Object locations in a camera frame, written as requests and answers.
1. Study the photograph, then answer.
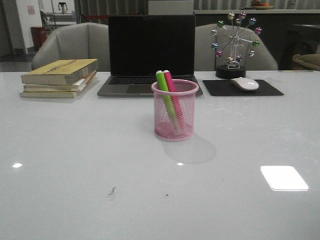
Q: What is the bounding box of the fruit bowl on counter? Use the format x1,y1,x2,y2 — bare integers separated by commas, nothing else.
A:
251,0,274,10

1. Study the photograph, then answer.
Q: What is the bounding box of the bottom yellow book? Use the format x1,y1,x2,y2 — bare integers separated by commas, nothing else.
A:
19,90,81,98

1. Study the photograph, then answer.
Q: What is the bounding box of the top yellow book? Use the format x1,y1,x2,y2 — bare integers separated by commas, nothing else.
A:
21,58,98,85

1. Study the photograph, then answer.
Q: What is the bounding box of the pink mesh pen holder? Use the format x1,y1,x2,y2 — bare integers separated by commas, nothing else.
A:
151,79,199,141

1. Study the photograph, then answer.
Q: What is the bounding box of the left grey armchair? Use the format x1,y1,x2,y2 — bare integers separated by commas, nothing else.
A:
31,22,111,72

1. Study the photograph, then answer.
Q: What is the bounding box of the middle cream book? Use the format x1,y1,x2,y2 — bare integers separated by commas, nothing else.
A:
23,70,97,92

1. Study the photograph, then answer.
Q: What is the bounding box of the right grey armchair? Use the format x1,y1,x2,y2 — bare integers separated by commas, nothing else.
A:
194,23,278,71

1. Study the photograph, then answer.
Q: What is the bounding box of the beige cushion at right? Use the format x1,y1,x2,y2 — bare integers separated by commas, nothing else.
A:
292,53,320,71

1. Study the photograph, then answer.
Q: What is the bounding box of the grey armchair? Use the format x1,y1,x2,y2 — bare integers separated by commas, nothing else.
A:
31,22,111,72
194,23,278,71

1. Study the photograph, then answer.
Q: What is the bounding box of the green highlighter pen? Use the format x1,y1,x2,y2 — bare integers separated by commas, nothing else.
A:
155,70,178,129

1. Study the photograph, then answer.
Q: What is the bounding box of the ferris wheel desk toy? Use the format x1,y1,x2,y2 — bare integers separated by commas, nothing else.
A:
211,11,260,79

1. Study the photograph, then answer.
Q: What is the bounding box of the red bin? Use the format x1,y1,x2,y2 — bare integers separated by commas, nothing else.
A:
30,26,47,51

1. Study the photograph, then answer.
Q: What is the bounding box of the white computer mouse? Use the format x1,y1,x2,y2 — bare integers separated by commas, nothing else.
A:
231,77,259,91

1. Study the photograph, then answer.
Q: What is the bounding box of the pink highlighter pen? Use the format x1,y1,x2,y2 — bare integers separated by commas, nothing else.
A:
163,70,185,129

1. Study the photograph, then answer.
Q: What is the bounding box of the yellow book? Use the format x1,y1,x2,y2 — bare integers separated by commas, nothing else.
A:
21,58,98,85
19,90,81,98

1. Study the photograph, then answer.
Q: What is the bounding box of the black mouse pad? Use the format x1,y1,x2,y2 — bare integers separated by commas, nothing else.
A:
202,79,284,97

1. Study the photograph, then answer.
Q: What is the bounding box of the grey laptop black screen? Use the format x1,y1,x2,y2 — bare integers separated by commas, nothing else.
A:
97,14,197,97

